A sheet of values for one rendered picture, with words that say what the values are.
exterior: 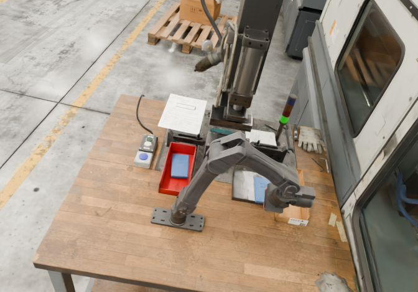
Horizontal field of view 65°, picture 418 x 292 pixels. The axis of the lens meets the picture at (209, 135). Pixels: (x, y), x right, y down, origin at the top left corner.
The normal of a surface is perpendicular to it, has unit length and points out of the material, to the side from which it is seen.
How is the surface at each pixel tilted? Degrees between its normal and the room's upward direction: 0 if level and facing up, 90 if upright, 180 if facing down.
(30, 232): 0
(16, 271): 0
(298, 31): 90
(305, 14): 90
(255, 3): 90
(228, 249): 0
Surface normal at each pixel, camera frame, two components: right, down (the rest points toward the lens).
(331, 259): 0.15, -0.74
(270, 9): -0.10, 0.65
